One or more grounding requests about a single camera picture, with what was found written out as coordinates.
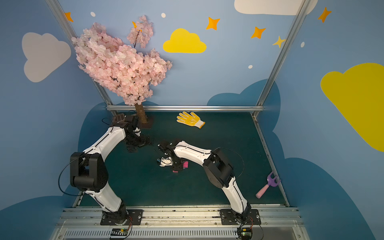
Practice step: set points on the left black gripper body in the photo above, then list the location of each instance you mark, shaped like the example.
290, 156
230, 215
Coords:
137, 142

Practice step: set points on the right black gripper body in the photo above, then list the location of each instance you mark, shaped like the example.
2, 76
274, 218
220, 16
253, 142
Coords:
179, 164

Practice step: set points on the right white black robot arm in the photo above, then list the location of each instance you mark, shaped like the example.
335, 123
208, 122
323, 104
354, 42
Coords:
217, 167

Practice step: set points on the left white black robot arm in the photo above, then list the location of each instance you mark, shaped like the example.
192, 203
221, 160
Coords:
89, 174

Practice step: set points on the brown toy shovel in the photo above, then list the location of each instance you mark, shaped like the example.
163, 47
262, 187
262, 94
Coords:
119, 118

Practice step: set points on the yellow work glove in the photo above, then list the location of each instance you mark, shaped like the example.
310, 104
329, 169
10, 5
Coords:
190, 119

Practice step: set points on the pink cherry blossom tree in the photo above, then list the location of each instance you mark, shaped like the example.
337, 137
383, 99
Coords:
120, 67

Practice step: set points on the left circuit board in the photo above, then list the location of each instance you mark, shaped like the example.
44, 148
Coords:
118, 234

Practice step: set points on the circuit board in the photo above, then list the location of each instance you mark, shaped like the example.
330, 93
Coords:
118, 234
244, 233

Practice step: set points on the pink purple toy rake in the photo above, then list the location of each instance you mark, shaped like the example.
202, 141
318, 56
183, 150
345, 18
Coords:
272, 181

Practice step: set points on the right circuit board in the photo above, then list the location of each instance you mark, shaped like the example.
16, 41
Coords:
244, 233

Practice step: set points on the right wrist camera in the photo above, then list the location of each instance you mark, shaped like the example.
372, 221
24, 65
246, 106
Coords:
163, 162

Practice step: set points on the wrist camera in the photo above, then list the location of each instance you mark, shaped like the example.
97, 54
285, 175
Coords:
132, 121
163, 162

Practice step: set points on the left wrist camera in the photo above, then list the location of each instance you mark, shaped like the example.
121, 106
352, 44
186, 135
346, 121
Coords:
132, 121

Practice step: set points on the aluminium frame rear bar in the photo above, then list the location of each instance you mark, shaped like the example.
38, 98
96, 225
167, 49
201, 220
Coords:
204, 108

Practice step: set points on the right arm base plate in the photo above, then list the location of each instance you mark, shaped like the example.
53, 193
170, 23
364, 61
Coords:
229, 217

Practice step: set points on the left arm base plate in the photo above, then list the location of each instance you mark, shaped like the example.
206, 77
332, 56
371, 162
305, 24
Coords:
135, 216

